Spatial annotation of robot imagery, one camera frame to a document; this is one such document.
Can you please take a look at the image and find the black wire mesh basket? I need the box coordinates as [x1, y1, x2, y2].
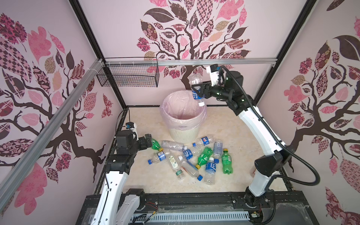
[97, 56, 160, 88]

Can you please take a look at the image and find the aluminium rail left wall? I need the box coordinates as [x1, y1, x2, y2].
[1, 59, 103, 210]

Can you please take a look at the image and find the white cap blue label bottle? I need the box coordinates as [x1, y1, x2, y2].
[204, 157, 216, 185]

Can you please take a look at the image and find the black corrugated cable conduit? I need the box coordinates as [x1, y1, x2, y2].
[219, 66, 321, 187]

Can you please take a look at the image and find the green cap clear bottle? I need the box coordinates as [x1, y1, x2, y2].
[168, 155, 185, 181]

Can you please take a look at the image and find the pink plastic bin liner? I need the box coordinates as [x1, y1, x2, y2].
[159, 90, 207, 130]

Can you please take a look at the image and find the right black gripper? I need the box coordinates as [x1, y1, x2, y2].
[193, 80, 233, 104]

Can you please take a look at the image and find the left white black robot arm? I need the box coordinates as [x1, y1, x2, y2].
[91, 130, 152, 225]

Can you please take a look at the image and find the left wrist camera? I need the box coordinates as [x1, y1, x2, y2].
[126, 122, 138, 140]

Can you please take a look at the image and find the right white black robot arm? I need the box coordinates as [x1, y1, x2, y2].
[191, 70, 290, 208]

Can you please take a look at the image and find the red orange label bottle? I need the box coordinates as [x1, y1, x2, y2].
[249, 166, 257, 178]

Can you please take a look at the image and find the white ribbed trash bin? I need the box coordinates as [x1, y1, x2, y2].
[169, 127, 200, 144]

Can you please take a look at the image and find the green sprite bottle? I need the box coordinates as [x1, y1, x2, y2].
[195, 147, 213, 169]
[221, 148, 233, 174]

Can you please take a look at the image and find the aluminium rail wall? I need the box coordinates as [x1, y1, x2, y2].
[106, 58, 277, 66]
[1, 59, 103, 210]

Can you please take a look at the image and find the pepsi label clear bottle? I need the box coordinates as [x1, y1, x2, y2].
[192, 135, 215, 148]

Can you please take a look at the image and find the aluminium rail back wall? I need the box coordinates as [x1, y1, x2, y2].
[106, 58, 277, 66]

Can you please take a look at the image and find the blue cap clear bottle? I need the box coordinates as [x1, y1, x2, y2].
[181, 160, 203, 181]

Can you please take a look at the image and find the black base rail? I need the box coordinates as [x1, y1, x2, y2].
[75, 191, 318, 225]

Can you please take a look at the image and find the clear bottle pale blue label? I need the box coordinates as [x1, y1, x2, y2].
[213, 139, 223, 164]

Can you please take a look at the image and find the white slotted cable duct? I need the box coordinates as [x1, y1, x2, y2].
[129, 211, 250, 224]

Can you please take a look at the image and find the clear crushed bottle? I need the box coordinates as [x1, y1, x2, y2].
[161, 140, 188, 152]

